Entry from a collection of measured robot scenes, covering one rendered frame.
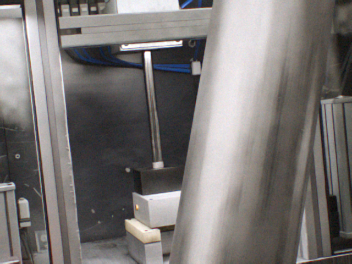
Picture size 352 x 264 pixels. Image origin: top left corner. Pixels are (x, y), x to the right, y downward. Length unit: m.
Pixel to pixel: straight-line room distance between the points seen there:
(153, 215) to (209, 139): 0.67
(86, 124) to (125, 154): 0.11
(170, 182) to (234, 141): 0.74
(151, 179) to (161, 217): 0.09
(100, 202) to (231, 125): 0.99
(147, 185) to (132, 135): 0.27
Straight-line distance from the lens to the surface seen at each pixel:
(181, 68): 1.50
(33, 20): 1.04
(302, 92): 0.53
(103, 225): 1.49
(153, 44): 1.23
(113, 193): 1.49
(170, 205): 1.19
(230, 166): 0.51
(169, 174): 1.25
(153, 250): 1.19
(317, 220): 1.17
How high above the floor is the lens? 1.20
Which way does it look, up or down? 3 degrees down
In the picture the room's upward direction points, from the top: 6 degrees counter-clockwise
